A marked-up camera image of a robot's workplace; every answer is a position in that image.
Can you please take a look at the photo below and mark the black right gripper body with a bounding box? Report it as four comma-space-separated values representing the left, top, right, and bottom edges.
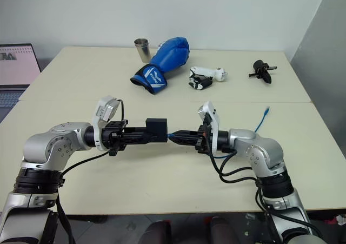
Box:
194, 113, 214, 154

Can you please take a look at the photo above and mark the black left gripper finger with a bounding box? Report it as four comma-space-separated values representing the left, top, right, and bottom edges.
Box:
123, 127, 149, 138
124, 135, 161, 147

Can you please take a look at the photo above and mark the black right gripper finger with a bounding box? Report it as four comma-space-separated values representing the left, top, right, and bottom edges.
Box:
172, 130, 201, 138
169, 136, 201, 147

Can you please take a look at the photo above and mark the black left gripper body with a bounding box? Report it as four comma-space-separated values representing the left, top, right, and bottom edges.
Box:
101, 119, 129, 159

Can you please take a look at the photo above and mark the small black box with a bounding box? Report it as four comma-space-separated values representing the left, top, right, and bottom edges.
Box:
145, 117, 169, 143

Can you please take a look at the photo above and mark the blue Ethernet cable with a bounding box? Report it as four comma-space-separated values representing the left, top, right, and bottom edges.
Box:
167, 106, 271, 159

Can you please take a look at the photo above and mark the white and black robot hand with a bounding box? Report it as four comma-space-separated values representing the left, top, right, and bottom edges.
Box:
188, 65, 228, 91

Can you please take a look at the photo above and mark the blue boxing glove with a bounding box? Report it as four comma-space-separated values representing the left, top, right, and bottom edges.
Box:
130, 37, 190, 95

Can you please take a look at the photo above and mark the steel cup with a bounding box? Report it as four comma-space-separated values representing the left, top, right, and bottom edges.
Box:
134, 38, 151, 64

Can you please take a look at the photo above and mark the dark rounded shape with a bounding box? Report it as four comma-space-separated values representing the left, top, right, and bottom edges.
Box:
144, 219, 173, 244

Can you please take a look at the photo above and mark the open laptop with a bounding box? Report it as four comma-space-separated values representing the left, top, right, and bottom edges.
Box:
0, 43, 42, 123

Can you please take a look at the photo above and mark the grey partition panel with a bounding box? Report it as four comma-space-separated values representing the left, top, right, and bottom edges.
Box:
289, 0, 346, 150

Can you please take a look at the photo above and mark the pink crumpled item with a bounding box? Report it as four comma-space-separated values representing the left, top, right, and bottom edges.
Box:
328, 215, 346, 226

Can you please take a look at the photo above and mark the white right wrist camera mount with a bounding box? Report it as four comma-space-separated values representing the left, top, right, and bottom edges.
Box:
196, 101, 222, 153

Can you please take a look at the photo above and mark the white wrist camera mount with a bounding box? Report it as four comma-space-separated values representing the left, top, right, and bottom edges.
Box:
196, 101, 222, 153
91, 95, 122, 152

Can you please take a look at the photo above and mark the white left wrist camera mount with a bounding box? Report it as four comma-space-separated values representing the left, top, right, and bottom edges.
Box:
91, 95, 122, 152

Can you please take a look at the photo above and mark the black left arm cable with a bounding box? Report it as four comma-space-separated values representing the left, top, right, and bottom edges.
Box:
55, 99, 128, 244

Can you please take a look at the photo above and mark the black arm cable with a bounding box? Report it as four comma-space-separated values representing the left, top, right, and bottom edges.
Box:
55, 99, 128, 244
207, 143, 322, 244

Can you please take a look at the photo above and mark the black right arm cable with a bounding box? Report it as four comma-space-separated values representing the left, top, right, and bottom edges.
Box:
207, 143, 322, 244

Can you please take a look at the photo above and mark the black handle tool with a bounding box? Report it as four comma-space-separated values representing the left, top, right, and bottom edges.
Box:
248, 60, 278, 84

